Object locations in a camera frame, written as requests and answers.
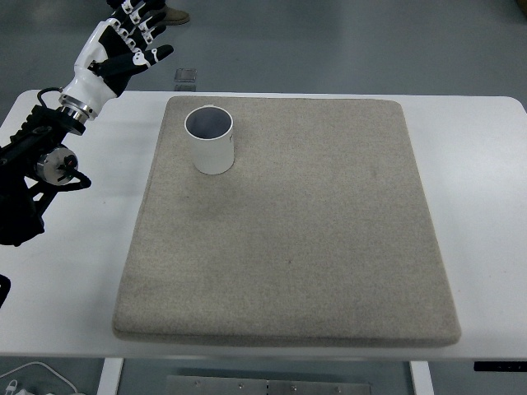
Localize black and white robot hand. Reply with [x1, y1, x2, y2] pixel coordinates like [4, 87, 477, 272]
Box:
[59, 1, 174, 123]

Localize white ribbed cup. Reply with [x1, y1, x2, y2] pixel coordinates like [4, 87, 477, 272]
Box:
[184, 105, 235, 175]

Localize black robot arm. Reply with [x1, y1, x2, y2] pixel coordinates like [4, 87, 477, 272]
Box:
[1, 87, 91, 246]

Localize brown shoe right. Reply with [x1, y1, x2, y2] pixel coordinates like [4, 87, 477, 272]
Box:
[161, 6, 190, 26]

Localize small clear plastic box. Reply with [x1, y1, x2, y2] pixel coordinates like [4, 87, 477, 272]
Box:
[174, 68, 198, 91]

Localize beige felt mat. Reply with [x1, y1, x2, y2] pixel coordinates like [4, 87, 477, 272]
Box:
[113, 96, 461, 347]

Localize white table leg left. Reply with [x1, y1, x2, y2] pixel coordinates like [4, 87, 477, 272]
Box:
[96, 358, 124, 395]

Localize white table leg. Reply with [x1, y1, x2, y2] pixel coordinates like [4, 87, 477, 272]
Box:
[96, 358, 124, 395]
[409, 361, 435, 395]

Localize white table leg right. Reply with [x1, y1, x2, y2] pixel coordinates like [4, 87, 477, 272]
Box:
[409, 361, 435, 395]

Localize black table control panel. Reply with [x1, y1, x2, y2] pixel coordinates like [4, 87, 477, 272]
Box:
[473, 361, 527, 373]

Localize black sleeved cable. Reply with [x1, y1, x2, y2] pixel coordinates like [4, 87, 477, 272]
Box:
[0, 274, 12, 309]

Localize white cable on floor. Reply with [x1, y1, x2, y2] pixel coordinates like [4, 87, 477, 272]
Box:
[0, 360, 79, 395]

